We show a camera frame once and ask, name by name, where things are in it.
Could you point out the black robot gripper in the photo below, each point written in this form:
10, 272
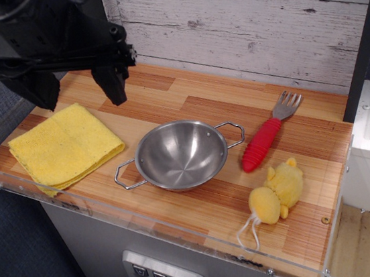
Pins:
60, 35

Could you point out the yellow plush duck toy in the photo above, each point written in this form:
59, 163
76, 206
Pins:
281, 190

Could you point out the folded yellow cloth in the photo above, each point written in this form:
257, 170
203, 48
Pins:
65, 148

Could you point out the grey toy fridge cabinet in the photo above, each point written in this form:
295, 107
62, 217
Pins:
98, 245

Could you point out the brass screw in countertop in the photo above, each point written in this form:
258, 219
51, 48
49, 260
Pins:
325, 220

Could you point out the silver metal bowl with handles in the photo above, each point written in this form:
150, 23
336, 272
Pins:
183, 155

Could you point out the clear acrylic guard rail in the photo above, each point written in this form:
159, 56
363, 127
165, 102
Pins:
210, 215

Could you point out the red handled metal fork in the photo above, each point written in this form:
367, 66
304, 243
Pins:
259, 146

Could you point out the black vertical post right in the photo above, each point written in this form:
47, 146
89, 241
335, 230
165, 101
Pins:
359, 74

